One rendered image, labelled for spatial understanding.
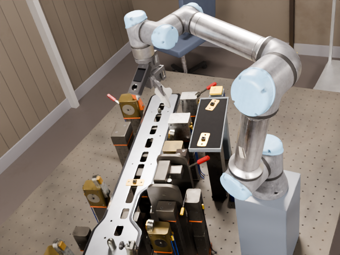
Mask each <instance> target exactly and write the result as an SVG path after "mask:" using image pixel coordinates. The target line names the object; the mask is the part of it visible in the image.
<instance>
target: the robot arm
mask: <svg viewBox="0 0 340 255"><path fill-rule="evenodd" d="M124 22H125V28H126V30H127V34H128V37H129V41H130V45H131V48H132V52H133V56H134V58H135V62H136V63H138V64H139V65H138V68H137V70H136V73H135V76H134V78H133V81H132V83H131V86H130V88H129V93H130V94H132V95H136V98H137V100H139V99H140V96H141V95H142V93H143V90H144V88H145V87H146V88H150V89H152V88H153V87H154V88H155V94H156V95H157V96H158V97H159V98H160V99H161V101H162V102H163V103H164V105H165V106H166V107H168V108H170V107H171V105H170V102H169V98H170V96H171V94H172V90H171V88H165V87H164V86H163V85H162V84H161V83H160V82H161V80H165V79H166V73H165V68H164V65H160V62H159V57H158V53H157V50H154V47H153V46H155V47H157V48H160V49H167V50H168V49H171V48H173V47H174V46H175V44H176V43H177V41H178V37H179V36H180V35H182V34H183V33H185V32H188V33H190V34H192V35H195V36H197V37H199V38H201V39H204V40H206V41H208V42H210V43H213V44H215V45H217V46H219V47H222V48H224V49H226V50H228V51H231V52H233V53H236V54H238V55H240V56H243V57H245V58H247V59H249V60H252V61H254V62H255V63H253V64H252V65H251V66H250V67H249V68H247V69H246V70H244V71H242V72H241V73H240V74H239V75H238V77H237V78H236V79H235V80H234V81H233V83H232V86H231V97H232V100H234V101H235V102H234V105H235V106H236V108H237V109H238V110H239V111H240V112H241V115H240V122H239V129H238V135H237V142H236V148H235V153H234V154H233V155H232V156H231V157H230V159H229V164H228V169H227V170H226V172H225V173H223V175H222V176H221V178H220V181H221V184H222V186H223V187H224V188H225V190H226V191H227V192H228V193H229V194H230V195H232V196H233V197H235V198H237V199H239V200H247V199H248V198H249V197H250V196H252V195H253V196H254V197H256V198H258V199H261V200H275V199H278V198H280V197H282V196H283V195H284V194H285V193H286V192H287V190H288V179H287V177H286V175H285V173H284V171H283V151H284V149H283V144H282V142H281V140H280V139H279V138H278V137H276V136H274V135H270V134H267V132H268V128H269V123H270V119H271V118H272V117H274V116H275V115H276V114H277V112H278V109H279V105H280V101H281V98H282V96H283V95H284V94H285V93H286V92H287V91H288V90H289V89H290V88H291V87H292V86H293V85H294V84H295V83H296V82H297V81H298V79H299V77H300V75H301V71H302V64H301V60H300V57H299V56H298V54H297V52H296V51H295V50H294V49H293V48H292V47H291V46H290V45H288V44H287V43H285V42H284V41H281V40H279V39H277V38H275V37H272V36H269V37H267V38H265V37H262V36H260V35H257V34H255V33H252V32H250V31H247V30H245V29H242V28H240V27H237V26H234V25H232V24H229V23H227V22H224V21H222V20H219V19H217V18H214V17H212V16H209V15H207V14H204V13H203V10H202V8H201V7H200V6H199V5H198V4H196V3H189V4H187V5H184V6H182V7H180V8H179V9H178V10H176V11H175V12H173V13H171V14H169V15H168V16H166V17H164V18H163V19H161V20H159V21H158V22H154V21H150V20H147V16H146V13H145V12H144V11H141V10H136V11H132V12H129V13H127V14H126V15H125V17H124ZM163 70H164V75H165V76H163V72H162V71H163Z"/></svg>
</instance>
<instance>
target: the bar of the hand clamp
mask: <svg viewBox="0 0 340 255"><path fill-rule="evenodd" d="M124 247H125V249H126V252H127V255H137V249H138V250H139V246H137V245H136V243H135V240H129V243H126V244H124V242H123V241H121V242H120V243H119V249H120V250H123V248H124Z"/></svg>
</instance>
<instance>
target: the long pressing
mask: <svg viewBox="0 0 340 255"><path fill-rule="evenodd" d="M180 97H181V95H180V94H179V93H177V94H171V96H170V98H169V102H170V105H171V107H170V108H168V107H166V106H164V109H163V110H162V112H161V113H158V110H157V109H158V108H159V106H160V104H161V103H163V102H162V101H161V99H160V98H159V97H158V96H157V95H153V96H151V97H150V99H149V102H148V104H147V107H146V109H145V112H144V114H143V117H142V120H141V122H140V125H139V127H138V130H137V132H136V135H135V137H134V140H133V142H132V145H131V148H130V150H129V153H128V155H127V158H126V160H125V163H124V165H123V168H122V170H121V173H120V175H119V178H118V180H117V183H116V186H115V188H114V191H113V193H112V196H111V198H110V201H109V203H108V206H107V209H106V211H105V214H104V216H103V218H102V220H101V221H100V222H99V223H98V224H97V225H96V226H95V227H94V229H93V230H92V232H91V234H90V237H89V239H88V242H87V244H86V247H85V249H84V251H83V254H82V255H127V252H126V249H125V247H124V248H123V250H120V249H119V243H120V242H121V241H123V242H124V244H126V243H129V240H135V243H136V245H137V246H139V248H140V245H141V242H142V238H143V231H142V229H141V228H140V227H139V225H138V224H137V223H136V222H135V220H134V218H135V214H136V211H137V208H138V205H139V202H140V199H141V197H142V195H143V194H145V193H146V192H147V188H148V186H149V185H150V184H154V182H153V178H154V175H155V172H156V168H157V162H156V159H157V157H158V155H160V154H163V152H162V149H163V145H164V142H165V141H168V140H169V138H168V133H169V126H168V120H169V117H170V114H171V113H177V110H178V107H179V103H180ZM157 114H161V118H160V121H159V122H154V121H155V118H156V115H157ZM153 126H157V130H156V133H155V134H153V135H151V134H150V132H151V129H152V127H153ZM148 139H153V141H152V144H151V147H150V148H145V146H146V143H147V140H148ZM144 152H148V156H147V159H146V161H145V162H140V160H141V157H142V155H143V153H144ZM132 163H133V164H132ZM140 164H143V165H144V168H143V171H142V174H141V177H140V179H144V180H145V181H144V185H143V186H137V189H136V192H135V195H134V198H133V201H132V203H126V200H127V197H128V194H129V191H130V189H131V186H126V182H127V180H128V179H134V177H135V174H136V172H137V169H138V166H139V165H140ZM124 209H129V213H128V216H127V218H126V219H121V218H120V217H121V214H122V211H123V210H124ZM111 220H112V222H111ZM118 226H123V230H122V233H121V235H120V236H115V235H114V234H115V231H116V228H117V227H118ZM104 237H106V239H104ZM109 238H113V239H114V240H115V242H116V244H117V248H116V249H115V250H110V249H109V247H108V245H107V240H108V239H109Z"/></svg>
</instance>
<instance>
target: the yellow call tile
mask: <svg viewBox="0 0 340 255"><path fill-rule="evenodd" d="M222 90H223V86H217V87H211V88H210V93H209V94H210V95H221V94H222Z"/></svg>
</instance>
